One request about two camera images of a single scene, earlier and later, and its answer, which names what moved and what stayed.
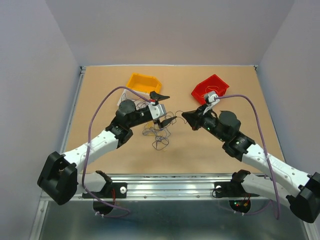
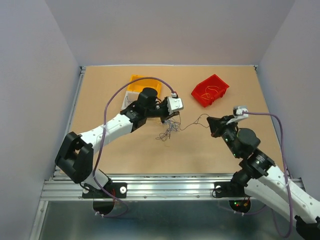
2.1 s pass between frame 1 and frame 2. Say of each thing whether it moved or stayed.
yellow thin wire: stayed
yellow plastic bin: stayed
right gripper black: moved
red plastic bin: stayed
